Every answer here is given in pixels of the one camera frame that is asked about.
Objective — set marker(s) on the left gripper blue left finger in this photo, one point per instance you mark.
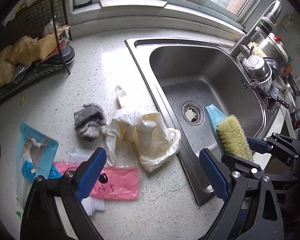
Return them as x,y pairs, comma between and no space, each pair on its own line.
88,172

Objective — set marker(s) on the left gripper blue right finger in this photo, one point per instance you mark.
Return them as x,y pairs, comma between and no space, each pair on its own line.
216,172

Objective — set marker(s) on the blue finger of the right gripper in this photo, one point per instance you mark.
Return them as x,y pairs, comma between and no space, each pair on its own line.
261,146

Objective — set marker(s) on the pink plastic bag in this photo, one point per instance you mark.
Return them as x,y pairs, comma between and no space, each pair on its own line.
118,183

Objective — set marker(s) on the yellow scrub brush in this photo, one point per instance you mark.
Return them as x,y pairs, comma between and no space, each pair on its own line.
228,133

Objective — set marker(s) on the blue plastic bag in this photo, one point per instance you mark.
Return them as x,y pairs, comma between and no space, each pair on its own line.
54,173

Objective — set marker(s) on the blue toothbrush blister pack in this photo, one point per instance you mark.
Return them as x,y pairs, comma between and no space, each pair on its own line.
35,155

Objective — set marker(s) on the grey kitchen faucet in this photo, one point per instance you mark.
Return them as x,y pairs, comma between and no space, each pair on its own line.
263,27

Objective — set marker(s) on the white tissue pack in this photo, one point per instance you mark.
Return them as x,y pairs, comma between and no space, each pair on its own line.
90,204

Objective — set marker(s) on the black steel wool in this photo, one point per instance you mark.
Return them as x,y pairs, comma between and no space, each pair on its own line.
262,91

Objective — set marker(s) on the grey rag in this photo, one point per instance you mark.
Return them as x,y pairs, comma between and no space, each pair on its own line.
89,121

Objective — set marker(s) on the cream rubber gloves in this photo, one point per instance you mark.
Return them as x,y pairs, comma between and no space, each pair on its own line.
154,141

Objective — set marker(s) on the steel bowl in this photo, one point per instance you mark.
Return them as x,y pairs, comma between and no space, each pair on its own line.
257,68

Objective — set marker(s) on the white rice cooker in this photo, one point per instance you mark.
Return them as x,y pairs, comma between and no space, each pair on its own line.
271,46

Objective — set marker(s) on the stainless steel sink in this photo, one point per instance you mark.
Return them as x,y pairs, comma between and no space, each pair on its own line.
185,76

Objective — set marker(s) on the ginger root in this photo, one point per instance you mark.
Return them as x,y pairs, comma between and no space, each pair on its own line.
25,51

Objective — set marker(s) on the black wire rack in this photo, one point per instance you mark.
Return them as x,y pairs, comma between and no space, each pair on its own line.
36,19

